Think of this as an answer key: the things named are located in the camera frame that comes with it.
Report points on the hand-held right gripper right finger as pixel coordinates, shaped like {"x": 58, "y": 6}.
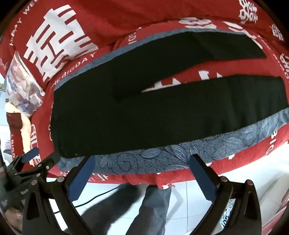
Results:
{"x": 204, "y": 180}

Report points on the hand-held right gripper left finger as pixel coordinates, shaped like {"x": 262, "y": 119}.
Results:
{"x": 80, "y": 182}

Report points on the red printed quilt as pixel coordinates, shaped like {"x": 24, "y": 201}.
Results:
{"x": 101, "y": 20}

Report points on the red printed bed cover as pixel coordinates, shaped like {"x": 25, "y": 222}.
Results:
{"x": 248, "y": 162}

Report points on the black pants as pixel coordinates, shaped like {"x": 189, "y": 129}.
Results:
{"x": 112, "y": 113}

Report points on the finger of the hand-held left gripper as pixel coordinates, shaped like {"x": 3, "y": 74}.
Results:
{"x": 31, "y": 154}
{"x": 48, "y": 163}

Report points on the person's right leg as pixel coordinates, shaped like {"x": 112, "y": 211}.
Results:
{"x": 151, "y": 207}

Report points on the person's left leg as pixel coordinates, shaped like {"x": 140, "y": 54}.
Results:
{"x": 108, "y": 203}

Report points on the person's leg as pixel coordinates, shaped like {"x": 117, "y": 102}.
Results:
{"x": 151, "y": 207}
{"x": 108, "y": 203}

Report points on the person's left hand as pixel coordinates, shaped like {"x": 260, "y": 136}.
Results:
{"x": 12, "y": 215}

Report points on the blue floral cloth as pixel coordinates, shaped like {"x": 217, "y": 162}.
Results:
{"x": 158, "y": 159}

